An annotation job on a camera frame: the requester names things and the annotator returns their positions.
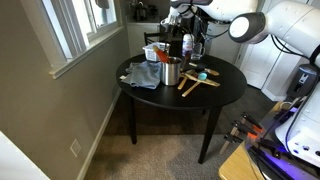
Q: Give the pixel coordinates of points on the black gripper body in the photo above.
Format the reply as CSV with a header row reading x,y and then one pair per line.
x,y
171,16

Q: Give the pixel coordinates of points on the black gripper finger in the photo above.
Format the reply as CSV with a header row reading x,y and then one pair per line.
x,y
166,38
174,35

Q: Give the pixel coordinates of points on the orange spoon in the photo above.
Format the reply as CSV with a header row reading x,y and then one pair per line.
x,y
162,55

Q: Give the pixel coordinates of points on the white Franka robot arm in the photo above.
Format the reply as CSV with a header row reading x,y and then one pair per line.
x,y
293,26

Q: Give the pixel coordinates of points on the dark wooden spoon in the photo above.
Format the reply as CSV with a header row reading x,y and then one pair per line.
x,y
185,63

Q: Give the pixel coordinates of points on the steel tin can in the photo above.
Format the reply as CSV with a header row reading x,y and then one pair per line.
x,y
170,75

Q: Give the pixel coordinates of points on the light wooden spoon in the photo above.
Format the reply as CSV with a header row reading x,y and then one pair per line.
x,y
182,82

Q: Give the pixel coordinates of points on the black trash can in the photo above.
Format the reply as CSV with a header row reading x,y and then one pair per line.
x,y
301,81

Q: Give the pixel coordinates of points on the black dining chair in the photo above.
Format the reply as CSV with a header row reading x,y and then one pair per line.
x,y
153,35

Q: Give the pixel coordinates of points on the white bottle purple label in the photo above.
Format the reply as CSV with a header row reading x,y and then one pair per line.
x,y
188,45

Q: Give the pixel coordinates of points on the white plastic basket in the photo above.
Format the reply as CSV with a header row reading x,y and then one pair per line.
x,y
150,53

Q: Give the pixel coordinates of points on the clear glass mug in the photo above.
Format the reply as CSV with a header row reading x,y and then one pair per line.
x,y
196,51

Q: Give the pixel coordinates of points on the white kitchen cabinet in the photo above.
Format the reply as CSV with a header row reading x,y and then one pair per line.
x,y
136,40

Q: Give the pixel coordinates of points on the black coffee maker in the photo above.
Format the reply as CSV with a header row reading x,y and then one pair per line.
x,y
139,11

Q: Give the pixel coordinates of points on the black slotted spatula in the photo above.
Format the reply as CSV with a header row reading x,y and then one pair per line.
x,y
200,68

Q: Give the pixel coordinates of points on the blue cloth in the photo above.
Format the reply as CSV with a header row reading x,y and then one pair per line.
x,y
145,75

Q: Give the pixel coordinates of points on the white dishwasher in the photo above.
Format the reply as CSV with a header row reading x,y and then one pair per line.
x,y
221,50

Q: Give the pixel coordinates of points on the wooden dish brush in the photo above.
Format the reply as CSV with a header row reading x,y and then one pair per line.
x,y
212,71

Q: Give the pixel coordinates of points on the small white tag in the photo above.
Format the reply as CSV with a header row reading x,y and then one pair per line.
x,y
123,77

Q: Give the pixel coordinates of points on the flat light wooden spatula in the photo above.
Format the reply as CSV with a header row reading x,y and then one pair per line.
x,y
210,82

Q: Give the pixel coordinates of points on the round black table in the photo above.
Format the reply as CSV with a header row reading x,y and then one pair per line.
x,y
213,93

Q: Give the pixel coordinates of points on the white panel door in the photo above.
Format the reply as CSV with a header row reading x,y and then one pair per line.
x,y
263,66

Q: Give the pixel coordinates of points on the white framed window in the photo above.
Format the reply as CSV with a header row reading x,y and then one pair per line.
x,y
66,33

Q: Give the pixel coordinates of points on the black orange bar clamp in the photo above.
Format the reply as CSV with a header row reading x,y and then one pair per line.
x,y
231,140
251,121
245,129

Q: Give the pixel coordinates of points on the wooden robot stand board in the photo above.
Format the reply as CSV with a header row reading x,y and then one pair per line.
x,y
236,166

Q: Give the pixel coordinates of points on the white board panel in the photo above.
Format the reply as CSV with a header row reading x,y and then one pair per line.
x,y
16,163

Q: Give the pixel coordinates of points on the white wall vent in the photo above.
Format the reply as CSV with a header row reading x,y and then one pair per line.
x,y
75,147

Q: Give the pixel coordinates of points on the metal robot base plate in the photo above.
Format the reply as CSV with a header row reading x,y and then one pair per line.
x,y
266,160

